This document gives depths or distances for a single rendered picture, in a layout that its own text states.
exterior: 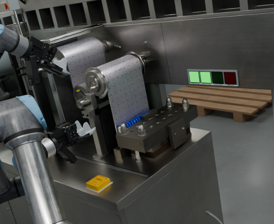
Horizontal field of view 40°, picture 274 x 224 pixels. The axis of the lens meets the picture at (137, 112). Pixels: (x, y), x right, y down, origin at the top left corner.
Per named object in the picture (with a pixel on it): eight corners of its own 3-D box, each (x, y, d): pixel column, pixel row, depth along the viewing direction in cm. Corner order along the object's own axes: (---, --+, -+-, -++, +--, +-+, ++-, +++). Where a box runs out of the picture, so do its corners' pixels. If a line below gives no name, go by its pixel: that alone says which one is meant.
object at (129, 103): (116, 134, 173) (108, 96, 167) (149, 114, 189) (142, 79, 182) (117, 134, 173) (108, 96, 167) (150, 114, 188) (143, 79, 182)
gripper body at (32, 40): (59, 49, 146) (34, 35, 138) (52, 70, 145) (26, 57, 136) (48, 50, 151) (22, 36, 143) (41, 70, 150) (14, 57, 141)
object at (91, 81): (87, 73, 167) (98, 81, 163) (90, 72, 168) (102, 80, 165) (85, 87, 171) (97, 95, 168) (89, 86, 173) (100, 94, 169)
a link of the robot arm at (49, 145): (50, 161, 143) (38, 157, 148) (59, 155, 146) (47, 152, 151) (44, 143, 140) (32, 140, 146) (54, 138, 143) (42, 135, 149)
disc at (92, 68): (85, 93, 176) (82, 63, 169) (86, 93, 177) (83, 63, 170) (108, 102, 168) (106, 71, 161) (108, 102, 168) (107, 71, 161)
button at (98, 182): (86, 187, 154) (85, 182, 153) (99, 179, 159) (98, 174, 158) (98, 192, 149) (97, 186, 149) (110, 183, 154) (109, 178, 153)
